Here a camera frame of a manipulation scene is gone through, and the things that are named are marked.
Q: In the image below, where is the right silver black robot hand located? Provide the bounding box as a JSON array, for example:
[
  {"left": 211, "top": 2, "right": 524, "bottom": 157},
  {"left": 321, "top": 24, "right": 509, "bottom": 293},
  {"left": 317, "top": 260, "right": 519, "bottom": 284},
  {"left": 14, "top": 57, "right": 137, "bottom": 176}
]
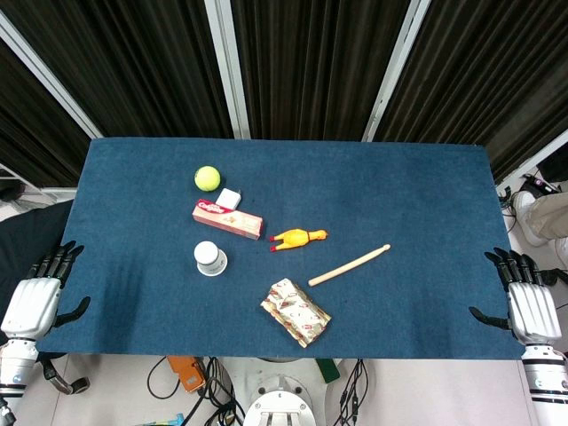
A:
[{"left": 469, "top": 247, "right": 563, "bottom": 347}]

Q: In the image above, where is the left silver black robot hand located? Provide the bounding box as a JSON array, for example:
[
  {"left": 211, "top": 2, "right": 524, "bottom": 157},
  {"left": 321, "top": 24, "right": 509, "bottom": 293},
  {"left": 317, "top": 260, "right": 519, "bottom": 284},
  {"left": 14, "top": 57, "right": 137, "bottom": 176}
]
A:
[{"left": 0, "top": 241, "right": 92, "bottom": 343}]

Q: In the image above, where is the wooden drumstick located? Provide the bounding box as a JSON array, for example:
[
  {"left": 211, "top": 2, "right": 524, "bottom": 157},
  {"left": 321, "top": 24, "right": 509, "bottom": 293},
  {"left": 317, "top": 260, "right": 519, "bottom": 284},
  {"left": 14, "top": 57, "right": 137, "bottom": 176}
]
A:
[{"left": 307, "top": 243, "right": 392, "bottom": 288}]

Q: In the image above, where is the white sneaker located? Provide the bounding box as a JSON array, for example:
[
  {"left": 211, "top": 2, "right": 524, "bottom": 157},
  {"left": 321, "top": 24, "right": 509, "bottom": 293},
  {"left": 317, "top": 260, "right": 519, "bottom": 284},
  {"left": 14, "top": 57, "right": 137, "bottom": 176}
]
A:
[{"left": 513, "top": 190, "right": 548, "bottom": 248}]

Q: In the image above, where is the khaki trouser leg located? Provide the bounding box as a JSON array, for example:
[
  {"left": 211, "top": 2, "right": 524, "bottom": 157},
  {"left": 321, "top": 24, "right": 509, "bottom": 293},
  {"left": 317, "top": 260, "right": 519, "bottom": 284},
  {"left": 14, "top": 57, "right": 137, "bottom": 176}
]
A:
[{"left": 530, "top": 191, "right": 568, "bottom": 241}]

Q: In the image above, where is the orange handheld device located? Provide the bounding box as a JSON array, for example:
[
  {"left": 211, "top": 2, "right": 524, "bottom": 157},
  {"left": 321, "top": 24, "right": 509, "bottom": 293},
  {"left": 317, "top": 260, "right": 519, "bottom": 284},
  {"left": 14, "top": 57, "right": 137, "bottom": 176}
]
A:
[{"left": 167, "top": 354, "right": 208, "bottom": 394}]

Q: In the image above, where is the black pleated curtain panel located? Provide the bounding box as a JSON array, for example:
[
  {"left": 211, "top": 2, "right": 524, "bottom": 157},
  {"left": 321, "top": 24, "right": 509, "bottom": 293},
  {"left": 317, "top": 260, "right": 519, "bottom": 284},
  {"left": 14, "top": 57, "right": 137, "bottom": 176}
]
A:
[
  {"left": 374, "top": 0, "right": 568, "bottom": 182},
  {"left": 0, "top": 37, "right": 92, "bottom": 188},
  {"left": 0, "top": 0, "right": 235, "bottom": 139},
  {"left": 230, "top": 0, "right": 421, "bottom": 141}
]

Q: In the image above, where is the blue felt table cloth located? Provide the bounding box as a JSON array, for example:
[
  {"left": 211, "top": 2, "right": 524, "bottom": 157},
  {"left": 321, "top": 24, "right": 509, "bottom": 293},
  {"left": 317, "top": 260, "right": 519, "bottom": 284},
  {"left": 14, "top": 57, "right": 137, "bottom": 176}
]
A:
[{"left": 35, "top": 137, "right": 527, "bottom": 360}]

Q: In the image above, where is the white paper cup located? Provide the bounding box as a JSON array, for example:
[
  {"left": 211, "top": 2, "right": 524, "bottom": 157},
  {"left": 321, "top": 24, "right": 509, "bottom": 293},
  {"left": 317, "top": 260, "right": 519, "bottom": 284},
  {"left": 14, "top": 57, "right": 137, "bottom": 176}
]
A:
[{"left": 193, "top": 241, "right": 229, "bottom": 277}]

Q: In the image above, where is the green flat object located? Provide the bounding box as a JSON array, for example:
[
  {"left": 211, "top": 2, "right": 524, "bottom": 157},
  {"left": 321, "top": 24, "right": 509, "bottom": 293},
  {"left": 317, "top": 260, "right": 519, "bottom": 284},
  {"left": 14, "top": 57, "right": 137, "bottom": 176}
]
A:
[{"left": 315, "top": 358, "right": 342, "bottom": 384}]

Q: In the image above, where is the red toothpaste box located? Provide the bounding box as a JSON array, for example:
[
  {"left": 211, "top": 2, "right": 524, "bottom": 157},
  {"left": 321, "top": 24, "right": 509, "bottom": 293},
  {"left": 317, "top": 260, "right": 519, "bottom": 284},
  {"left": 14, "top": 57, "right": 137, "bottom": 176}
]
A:
[{"left": 192, "top": 199, "right": 266, "bottom": 241}]

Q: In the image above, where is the yellow tennis ball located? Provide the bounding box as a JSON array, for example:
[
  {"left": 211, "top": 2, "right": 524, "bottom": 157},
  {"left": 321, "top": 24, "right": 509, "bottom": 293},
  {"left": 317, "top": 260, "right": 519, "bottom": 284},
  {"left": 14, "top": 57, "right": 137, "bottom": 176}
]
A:
[{"left": 193, "top": 165, "right": 222, "bottom": 193}]

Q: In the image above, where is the white charger plug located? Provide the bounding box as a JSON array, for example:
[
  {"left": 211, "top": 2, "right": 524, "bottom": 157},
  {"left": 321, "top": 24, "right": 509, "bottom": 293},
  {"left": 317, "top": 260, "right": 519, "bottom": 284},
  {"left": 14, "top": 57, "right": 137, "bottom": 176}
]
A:
[{"left": 215, "top": 187, "right": 243, "bottom": 210}]

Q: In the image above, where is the gold foil snack bag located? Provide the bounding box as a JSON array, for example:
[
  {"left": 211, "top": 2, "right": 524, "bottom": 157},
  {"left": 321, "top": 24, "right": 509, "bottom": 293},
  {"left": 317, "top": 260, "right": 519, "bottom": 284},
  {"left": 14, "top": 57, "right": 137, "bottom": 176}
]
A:
[{"left": 259, "top": 278, "right": 333, "bottom": 350}]

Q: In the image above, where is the yellow rubber chicken toy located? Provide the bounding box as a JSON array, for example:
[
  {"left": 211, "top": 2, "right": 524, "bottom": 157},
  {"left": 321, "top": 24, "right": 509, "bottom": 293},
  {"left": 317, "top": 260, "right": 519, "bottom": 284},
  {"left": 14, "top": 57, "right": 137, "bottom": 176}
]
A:
[{"left": 268, "top": 228, "right": 330, "bottom": 254}]

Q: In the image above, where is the white robot torso base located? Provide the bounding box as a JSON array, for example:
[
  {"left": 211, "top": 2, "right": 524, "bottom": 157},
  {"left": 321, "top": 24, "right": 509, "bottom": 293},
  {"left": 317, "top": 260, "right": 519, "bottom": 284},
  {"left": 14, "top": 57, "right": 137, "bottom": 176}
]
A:
[{"left": 242, "top": 357, "right": 321, "bottom": 426}]

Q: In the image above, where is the black grey clamp handle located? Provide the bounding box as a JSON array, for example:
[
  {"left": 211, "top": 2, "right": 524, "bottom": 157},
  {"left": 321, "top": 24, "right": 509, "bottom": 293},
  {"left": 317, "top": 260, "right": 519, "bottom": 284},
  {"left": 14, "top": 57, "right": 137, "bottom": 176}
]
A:
[{"left": 40, "top": 358, "right": 91, "bottom": 396}]

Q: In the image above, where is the black cable loop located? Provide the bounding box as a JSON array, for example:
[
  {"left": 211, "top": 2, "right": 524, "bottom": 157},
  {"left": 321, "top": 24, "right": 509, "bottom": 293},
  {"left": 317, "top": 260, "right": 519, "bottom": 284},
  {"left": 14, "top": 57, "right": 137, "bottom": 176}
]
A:
[{"left": 146, "top": 356, "right": 178, "bottom": 400}]

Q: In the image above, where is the white frame post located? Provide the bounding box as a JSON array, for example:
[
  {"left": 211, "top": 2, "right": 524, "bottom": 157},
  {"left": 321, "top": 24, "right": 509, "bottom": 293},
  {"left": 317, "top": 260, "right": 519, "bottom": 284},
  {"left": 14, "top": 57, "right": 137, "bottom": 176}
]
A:
[
  {"left": 494, "top": 139, "right": 568, "bottom": 186},
  {"left": 203, "top": 0, "right": 252, "bottom": 140},
  {"left": 0, "top": 11, "right": 104, "bottom": 139},
  {"left": 361, "top": 0, "right": 432, "bottom": 143}
]

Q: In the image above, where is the black cable with inline box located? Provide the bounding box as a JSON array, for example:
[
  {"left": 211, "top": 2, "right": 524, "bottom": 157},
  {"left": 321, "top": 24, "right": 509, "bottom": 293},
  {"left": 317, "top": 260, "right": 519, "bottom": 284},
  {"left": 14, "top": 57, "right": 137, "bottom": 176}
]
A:
[{"left": 337, "top": 359, "right": 370, "bottom": 426}]

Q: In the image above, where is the black cable bundle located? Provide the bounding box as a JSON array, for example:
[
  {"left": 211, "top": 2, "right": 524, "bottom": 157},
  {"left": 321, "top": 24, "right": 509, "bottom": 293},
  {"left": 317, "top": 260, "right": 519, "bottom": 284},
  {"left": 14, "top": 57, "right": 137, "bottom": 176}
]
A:
[{"left": 200, "top": 357, "right": 246, "bottom": 426}]

